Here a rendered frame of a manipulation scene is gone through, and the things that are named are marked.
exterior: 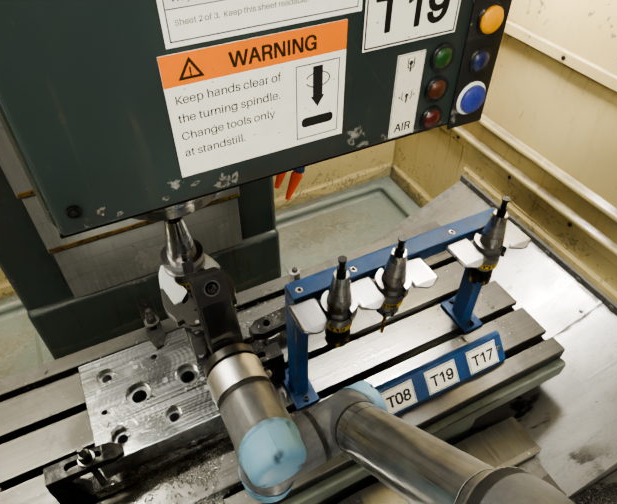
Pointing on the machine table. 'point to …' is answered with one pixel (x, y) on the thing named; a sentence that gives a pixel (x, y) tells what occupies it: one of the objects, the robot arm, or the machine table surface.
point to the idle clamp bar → (269, 329)
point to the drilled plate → (182, 431)
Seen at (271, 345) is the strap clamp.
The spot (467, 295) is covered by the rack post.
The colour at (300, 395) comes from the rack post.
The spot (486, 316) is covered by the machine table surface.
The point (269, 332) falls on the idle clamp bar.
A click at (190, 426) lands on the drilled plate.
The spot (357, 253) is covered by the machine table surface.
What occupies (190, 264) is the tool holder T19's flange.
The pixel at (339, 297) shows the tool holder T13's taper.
